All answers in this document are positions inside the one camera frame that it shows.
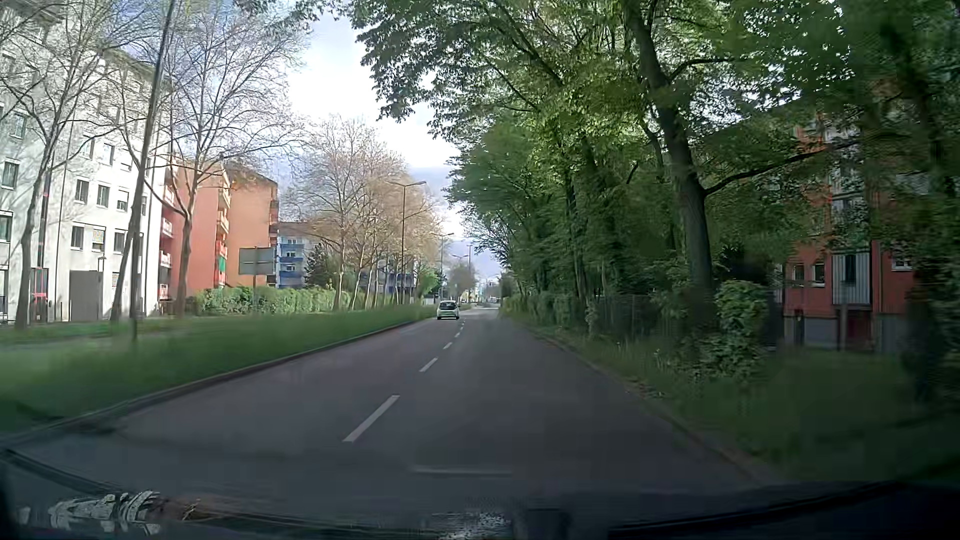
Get road sign seen from behind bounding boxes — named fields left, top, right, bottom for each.
left=237, top=246, right=276, bottom=315

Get metal fence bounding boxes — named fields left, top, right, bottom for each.
left=577, top=292, right=669, bottom=342

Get orange apartment building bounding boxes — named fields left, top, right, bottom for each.
left=156, top=162, right=280, bottom=303

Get white apartment building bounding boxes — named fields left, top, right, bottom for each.
left=0, top=0, right=168, bottom=325

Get grey asphalt road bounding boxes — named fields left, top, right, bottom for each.
left=15, top=306, right=781, bottom=519

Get blue apartment building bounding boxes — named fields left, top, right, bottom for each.
left=274, top=222, right=319, bottom=291

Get green hedge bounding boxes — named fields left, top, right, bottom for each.
left=191, top=285, right=354, bottom=316

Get row of lamp posts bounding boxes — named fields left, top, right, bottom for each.
left=435, top=232, right=477, bottom=303

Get grass verge with bushes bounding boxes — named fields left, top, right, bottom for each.
left=504, top=306, right=960, bottom=483

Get red brick building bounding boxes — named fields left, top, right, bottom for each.
left=780, top=112, right=939, bottom=355

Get row of green leafy trees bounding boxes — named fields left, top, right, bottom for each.
left=330, top=0, right=960, bottom=399

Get row of bare trees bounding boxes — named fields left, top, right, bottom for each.
left=0, top=0, right=451, bottom=331

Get road markings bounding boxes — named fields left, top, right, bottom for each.
left=342, top=309, right=470, bottom=444

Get car's own bonnet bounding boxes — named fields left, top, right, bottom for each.
left=0, top=447, right=960, bottom=540

